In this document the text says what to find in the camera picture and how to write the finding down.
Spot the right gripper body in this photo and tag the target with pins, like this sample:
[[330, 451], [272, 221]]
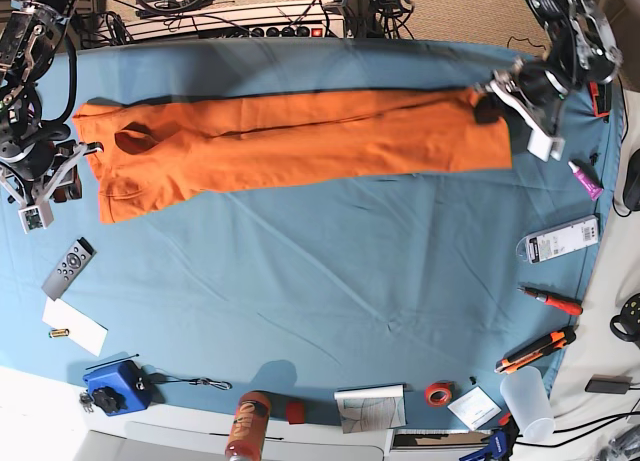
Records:
[[31, 188]]

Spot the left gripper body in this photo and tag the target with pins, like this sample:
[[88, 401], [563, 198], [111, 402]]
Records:
[[537, 95]]

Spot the orange t-shirt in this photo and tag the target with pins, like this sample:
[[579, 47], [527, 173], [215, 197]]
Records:
[[158, 155]]

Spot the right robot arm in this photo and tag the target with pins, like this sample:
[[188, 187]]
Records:
[[38, 158]]

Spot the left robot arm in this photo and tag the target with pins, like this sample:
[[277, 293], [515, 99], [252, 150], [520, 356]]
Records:
[[582, 51]]

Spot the orange black table clamp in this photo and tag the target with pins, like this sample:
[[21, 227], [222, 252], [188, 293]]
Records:
[[601, 97]]

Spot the grey remote control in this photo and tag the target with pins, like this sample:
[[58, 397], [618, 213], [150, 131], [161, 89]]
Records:
[[68, 268]]

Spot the white paper card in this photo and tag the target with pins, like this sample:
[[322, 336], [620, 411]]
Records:
[[84, 331]]

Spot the purple glue tube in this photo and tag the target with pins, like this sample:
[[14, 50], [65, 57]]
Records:
[[592, 187]]

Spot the small AA battery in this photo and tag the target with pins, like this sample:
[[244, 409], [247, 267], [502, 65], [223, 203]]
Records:
[[59, 333]]

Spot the blue clamp box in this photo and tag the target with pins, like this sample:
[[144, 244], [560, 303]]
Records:
[[118, 388]]

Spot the red screwdriver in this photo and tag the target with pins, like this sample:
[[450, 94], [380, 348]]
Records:
[[568, 306]]

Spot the blue table cloth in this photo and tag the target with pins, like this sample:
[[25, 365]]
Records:
[[304, 291]]

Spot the white power strip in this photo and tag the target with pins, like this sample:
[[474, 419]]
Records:
[[309, 18]]

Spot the orange black utility knife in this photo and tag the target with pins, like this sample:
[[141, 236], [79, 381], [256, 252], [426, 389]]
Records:
[[540, 348]]

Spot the clear plastic cup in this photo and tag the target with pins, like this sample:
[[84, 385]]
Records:
[[526, 398]]

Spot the red tape roll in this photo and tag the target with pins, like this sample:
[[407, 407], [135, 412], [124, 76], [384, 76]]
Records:
[[439, 394]]

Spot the white square card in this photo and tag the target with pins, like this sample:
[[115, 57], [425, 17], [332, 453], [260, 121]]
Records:
[[474, 409]]

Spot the black power adapter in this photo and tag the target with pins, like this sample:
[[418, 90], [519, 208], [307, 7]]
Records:
[[608, 385]]

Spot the orange drink bottle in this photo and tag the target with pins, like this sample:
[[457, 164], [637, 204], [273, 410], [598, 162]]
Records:
[[248, 431]]

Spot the small red block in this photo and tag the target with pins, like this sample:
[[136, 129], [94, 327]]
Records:
[[295, 412]]

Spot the spiral notebook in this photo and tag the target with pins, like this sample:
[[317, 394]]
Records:
[[371, 409]]

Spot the blue bar clamp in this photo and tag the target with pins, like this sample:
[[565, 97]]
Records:
[[499, 444]]

